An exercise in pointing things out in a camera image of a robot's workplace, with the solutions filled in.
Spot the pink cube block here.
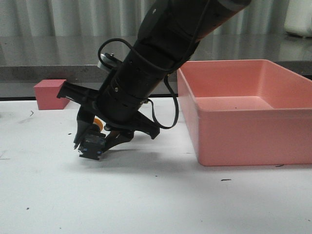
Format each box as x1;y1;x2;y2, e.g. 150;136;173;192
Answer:
34;79;70;110

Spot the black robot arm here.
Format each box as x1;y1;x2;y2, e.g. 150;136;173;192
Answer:
58;0;250;151

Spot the pink plastic bin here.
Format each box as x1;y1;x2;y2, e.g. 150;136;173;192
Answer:
177;59;312;166

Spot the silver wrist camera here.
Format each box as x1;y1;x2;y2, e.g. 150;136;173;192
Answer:
97;53;122;73

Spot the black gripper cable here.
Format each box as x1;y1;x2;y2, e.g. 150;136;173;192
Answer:
97;0;212;130

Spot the white appliance in background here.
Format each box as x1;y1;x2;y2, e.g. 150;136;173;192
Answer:
284;0;312;38

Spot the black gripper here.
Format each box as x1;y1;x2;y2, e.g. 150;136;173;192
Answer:
57;58;168;153

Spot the yellow mushroom push button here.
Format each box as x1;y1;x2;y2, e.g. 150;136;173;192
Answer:
78;118;106;160

